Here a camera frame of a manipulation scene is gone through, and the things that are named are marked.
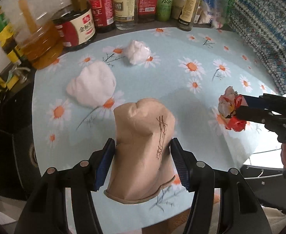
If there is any small brown jar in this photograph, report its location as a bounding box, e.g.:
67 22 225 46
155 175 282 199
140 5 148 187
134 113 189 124
171 0 185 20

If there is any red white wrapper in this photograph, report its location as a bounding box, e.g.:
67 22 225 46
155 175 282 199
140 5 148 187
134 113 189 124
218 86 248 132

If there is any white crumpled tissue left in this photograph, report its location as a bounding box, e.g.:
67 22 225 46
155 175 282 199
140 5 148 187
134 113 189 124
66 61 116 108

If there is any large cooking oil jug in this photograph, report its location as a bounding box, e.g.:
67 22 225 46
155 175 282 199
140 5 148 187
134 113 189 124
13 0 63 70

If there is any white crumpled tissue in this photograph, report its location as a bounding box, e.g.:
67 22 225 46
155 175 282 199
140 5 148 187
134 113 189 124
66 61 116 108
123 40 151 65

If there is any tall dark oil bottle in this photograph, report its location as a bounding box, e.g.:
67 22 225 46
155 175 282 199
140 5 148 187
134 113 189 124
178 0 200 31

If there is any blue white plastic bag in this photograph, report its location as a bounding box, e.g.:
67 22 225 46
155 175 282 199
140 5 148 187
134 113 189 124
197 0 234 29

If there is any red label sauce bottle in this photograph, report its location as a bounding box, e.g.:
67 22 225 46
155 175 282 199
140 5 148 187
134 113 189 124
89 0 115 33

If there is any white crumpled tissue right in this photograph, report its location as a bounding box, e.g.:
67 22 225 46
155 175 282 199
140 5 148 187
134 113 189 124
123 40 151 65

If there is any blue patterned cloth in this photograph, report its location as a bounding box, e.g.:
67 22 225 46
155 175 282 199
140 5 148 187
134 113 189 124
228 0 286 95

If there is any red label dark bottle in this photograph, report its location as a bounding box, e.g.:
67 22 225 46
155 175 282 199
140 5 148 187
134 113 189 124
137 0 157 23

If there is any brown paper bag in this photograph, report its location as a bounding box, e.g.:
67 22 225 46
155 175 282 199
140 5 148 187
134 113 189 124
104 98 175 204

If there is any green yellow bottle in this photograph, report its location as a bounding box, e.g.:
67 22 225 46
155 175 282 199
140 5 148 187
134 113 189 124
0 6 25 66

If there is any black yellow scrubber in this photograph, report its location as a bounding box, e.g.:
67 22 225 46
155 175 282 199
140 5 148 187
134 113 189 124
0 66 31 107

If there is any large soy sauce jug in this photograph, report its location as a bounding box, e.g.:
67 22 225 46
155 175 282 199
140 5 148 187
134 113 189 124
52 0 96 52

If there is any clear vinegar bottle yellow cap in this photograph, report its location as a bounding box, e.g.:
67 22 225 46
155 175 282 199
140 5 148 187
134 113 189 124
113 0 135 30

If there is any daisy print blue tablecloth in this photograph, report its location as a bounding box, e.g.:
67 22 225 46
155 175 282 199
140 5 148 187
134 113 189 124
32 28 282 233

